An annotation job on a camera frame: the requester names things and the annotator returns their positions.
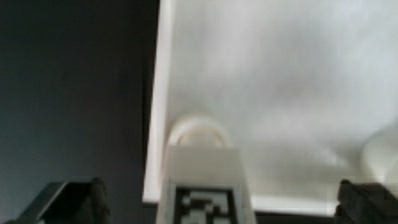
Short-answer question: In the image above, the white table leg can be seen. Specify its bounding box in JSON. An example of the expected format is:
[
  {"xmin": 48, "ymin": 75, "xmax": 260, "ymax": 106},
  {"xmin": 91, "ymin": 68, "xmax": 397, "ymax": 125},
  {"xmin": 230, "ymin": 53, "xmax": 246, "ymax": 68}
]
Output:
[{"xmin": 155, "ymin": 115, "xmax": 258, "ymax": 224}]

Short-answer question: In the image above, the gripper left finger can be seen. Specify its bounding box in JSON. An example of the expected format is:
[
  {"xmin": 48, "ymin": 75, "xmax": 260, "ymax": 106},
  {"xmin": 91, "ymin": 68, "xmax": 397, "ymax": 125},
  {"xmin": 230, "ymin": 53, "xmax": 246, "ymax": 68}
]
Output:
[{"xmin": 11, "ymin": 178, "xmax": 111, "ymax": 224}]

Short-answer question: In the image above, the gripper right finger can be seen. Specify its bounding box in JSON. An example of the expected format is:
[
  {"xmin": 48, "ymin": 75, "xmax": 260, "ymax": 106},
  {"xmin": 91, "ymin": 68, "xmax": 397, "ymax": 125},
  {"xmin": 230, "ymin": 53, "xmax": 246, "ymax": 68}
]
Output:
[{"xmin": 334, "ymin": 179, "xmax": 398, "ymax": 224}]

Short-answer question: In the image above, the white square tabletop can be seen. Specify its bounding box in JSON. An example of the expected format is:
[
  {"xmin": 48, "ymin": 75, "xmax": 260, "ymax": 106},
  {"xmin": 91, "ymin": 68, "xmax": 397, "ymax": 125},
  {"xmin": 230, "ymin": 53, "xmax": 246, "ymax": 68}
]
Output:
[{"xmin": 143, "ymin": 0, "xmax": 398, "ymax": 216}]

